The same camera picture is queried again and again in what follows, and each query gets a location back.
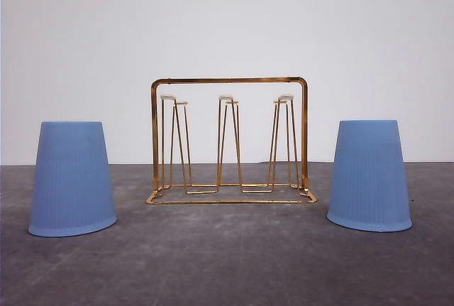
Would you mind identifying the blue ribbed cup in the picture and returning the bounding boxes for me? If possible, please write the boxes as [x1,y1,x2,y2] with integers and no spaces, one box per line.
[326,119,413,232]
[28,121,117,237]

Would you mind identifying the gold wire cup rack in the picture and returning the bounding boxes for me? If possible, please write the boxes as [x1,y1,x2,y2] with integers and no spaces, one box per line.
[146,77,316,204]

